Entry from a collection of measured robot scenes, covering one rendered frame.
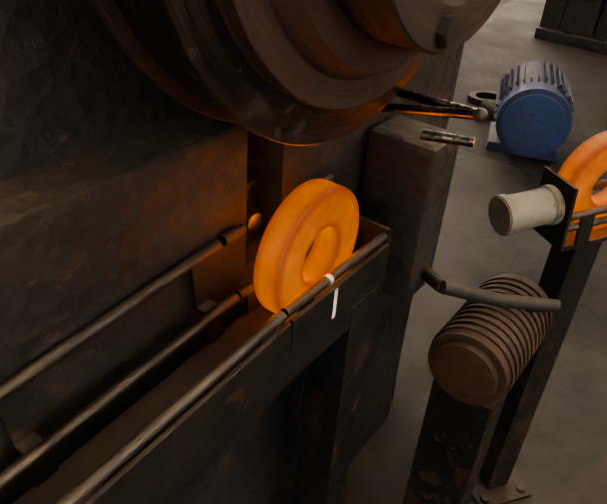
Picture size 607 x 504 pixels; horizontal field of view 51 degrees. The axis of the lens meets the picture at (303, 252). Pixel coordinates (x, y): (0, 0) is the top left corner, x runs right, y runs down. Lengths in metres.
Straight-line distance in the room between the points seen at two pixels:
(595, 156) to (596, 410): 0.86
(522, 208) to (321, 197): 0.39
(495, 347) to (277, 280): 0.41
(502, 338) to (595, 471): 0.68
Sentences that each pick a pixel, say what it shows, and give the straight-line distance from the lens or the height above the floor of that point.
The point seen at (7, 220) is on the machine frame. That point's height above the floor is 0.87.
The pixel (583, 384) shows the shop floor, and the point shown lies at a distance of 1.76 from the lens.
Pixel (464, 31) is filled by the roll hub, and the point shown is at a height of 0.99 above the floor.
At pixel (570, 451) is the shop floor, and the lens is 1.59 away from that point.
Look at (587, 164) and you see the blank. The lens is 0.98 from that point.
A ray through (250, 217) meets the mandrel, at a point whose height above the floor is 0.75.
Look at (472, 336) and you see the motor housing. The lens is 0.93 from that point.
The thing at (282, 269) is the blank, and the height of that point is 0.76.
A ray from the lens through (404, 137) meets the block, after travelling 0.81.
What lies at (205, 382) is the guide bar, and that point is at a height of 0.71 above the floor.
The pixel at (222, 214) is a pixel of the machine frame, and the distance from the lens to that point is 0.64.
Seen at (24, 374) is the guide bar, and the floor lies 0.75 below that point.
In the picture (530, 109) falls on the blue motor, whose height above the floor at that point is 0.25.
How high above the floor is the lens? 1.11
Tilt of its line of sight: 34 degrees down
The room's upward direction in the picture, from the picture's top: 4 degrees clockwise
